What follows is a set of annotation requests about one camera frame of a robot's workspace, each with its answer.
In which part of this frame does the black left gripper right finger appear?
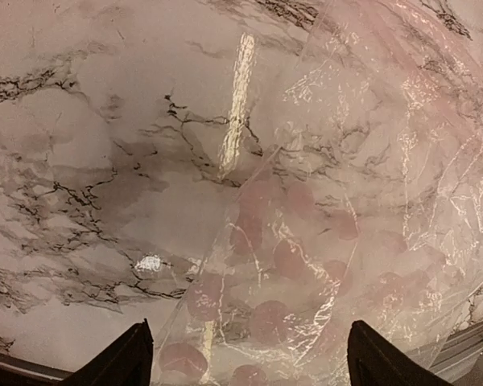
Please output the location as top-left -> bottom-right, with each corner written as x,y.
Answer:
347,320 -> 451,386

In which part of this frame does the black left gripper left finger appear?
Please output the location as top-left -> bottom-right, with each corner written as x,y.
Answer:
60,319 -> 153,386

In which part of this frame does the clear zip top bag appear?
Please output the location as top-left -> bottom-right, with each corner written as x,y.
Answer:
153,1 -> 483,385

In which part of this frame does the aluminium front table rail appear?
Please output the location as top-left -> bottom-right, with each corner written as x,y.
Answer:
407,321 -> 483,382

